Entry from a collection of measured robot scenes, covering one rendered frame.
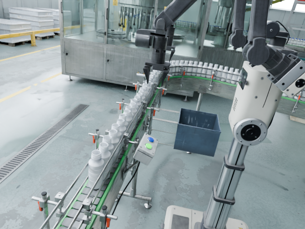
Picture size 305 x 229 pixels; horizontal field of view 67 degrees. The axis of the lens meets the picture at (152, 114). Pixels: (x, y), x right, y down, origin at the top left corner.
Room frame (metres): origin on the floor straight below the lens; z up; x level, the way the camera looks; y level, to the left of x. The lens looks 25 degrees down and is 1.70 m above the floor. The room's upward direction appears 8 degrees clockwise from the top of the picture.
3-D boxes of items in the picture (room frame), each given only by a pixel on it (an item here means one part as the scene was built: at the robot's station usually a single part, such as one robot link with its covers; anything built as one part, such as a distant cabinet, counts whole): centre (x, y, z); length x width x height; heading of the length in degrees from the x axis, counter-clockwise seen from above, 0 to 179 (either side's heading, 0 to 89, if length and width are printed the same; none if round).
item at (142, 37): (0.98, 0.05, 1.60); 0.12 x 0.09 x 0.12; 84
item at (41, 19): (9.46, 5.11, 0.50); 1.23 x 1.04 x 1.00; 84
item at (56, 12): (10.94, 4.92, 0.50); 1.23 x 1.05 x 1.00; 84
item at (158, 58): (0.98, 0.01, 1.51); 0.10 x 0.07 x 0.07; 83
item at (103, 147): (0.80, 0.18, 1.08); 0.06 x 0.06 x 0.17
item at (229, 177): (1.15, -0.51, 0.74); 0.11 x 0.11 x 0.40; 83
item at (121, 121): (1.03, 0.15, 1.08); 0.06 x 0.06 x 0.17
